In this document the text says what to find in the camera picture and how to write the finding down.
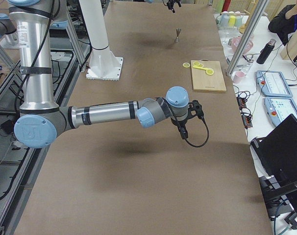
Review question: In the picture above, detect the yellow plastic spoon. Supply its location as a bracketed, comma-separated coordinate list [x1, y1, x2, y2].
[193, 66, 214, 72]

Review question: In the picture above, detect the aluminium frame post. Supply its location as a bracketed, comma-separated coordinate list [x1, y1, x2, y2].
[226, 0, 269, 77]

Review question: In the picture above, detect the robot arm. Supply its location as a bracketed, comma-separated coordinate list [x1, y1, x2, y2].
[8, 0, 190, 148]

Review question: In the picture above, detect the near blue teach pendant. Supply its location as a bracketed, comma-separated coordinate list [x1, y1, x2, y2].
[264, 96, 297, 126]

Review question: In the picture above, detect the black camera cable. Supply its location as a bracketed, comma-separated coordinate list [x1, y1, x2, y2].
[180, 117, 210, 148]

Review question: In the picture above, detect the bamboo cutting board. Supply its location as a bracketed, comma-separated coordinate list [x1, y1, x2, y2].
[191, 60, 226, 93]

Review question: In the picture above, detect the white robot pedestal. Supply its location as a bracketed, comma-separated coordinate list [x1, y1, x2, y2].
[79, 0, 124, 81]

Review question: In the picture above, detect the lemon slice off board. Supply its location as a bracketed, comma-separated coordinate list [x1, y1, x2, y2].
[182, 62, 191, 68]

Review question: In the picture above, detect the far blue teach pendant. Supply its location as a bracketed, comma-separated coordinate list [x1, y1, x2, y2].
[255, 70, 293, 97]

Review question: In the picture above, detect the blue teach pendant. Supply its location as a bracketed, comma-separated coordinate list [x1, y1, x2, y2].
[264, 96, 297, 126]
[255, 70, 293, 97]

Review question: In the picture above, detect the lemon slice on spoon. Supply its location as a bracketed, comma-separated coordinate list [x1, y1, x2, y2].
[206, 70, 214, 75]

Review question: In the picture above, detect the black thermos bottle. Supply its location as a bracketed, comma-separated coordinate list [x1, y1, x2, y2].
[256, 39, 276, 64]

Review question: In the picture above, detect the black laptop monitor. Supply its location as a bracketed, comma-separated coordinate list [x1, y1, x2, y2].
[250, 114, 297, 186]

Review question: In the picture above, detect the grey plastic cup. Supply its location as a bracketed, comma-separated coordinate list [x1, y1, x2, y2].
[219, 14, 229, 27]

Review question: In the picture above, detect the steel measuring jigger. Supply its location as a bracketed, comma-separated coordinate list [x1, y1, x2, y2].
[175, 28, 181, 43]

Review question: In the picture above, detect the yellow plastic cup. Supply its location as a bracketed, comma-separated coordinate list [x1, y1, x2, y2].
[228, 15, 236, 27]

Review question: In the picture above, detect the person in black jacket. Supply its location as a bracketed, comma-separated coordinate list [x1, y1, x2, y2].
[268, 1, 297, 45]

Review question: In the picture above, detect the pink cup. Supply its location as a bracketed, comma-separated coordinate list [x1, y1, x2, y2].
[233, 71, 246, 84]

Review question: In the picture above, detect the green plastic cup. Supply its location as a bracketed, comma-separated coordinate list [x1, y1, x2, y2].
[235, 15, 242, 28]

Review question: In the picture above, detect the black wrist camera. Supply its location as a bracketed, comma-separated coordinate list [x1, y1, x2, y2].
[187, 100, 204, 120]

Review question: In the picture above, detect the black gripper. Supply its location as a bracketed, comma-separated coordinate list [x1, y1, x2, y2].
[166, 0, 181, 13]
[171, 116, 188, 127]

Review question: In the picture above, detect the pink bowl with ice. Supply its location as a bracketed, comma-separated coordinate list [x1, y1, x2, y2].
[231, 36, 253, 54]

